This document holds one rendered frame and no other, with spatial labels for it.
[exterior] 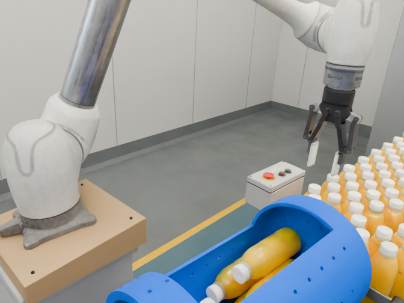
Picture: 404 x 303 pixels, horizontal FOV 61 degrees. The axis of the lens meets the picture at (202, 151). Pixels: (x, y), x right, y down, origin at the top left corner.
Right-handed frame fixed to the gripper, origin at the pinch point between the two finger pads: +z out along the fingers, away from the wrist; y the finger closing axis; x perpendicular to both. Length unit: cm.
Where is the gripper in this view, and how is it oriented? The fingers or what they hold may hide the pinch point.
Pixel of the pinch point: (324, 160)
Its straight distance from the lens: 99.2
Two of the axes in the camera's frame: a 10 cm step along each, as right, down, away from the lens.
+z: -0.5, 9.1, 4.1
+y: 6.7, 3.3, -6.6
